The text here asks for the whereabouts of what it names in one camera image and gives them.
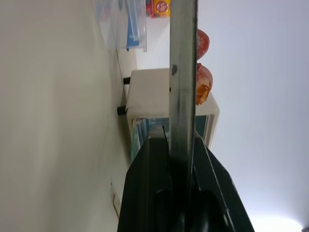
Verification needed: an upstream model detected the silver metal baking tray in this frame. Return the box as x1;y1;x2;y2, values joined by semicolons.
168;0;199;232

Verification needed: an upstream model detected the thin black power cord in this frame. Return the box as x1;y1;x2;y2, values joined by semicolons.
115;48;128;109

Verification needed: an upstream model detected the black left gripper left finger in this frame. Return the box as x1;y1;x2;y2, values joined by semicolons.
117;135;173;232

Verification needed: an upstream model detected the clear acrylic display box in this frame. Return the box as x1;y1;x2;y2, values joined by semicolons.
95;0;148;53

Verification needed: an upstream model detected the red yellow snack packet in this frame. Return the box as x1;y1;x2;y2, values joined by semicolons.
145;0;172;19

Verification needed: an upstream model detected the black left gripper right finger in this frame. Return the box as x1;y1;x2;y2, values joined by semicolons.
190;131;255;232

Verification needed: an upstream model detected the white toaster oven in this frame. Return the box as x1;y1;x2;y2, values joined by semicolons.
116;68;221;165

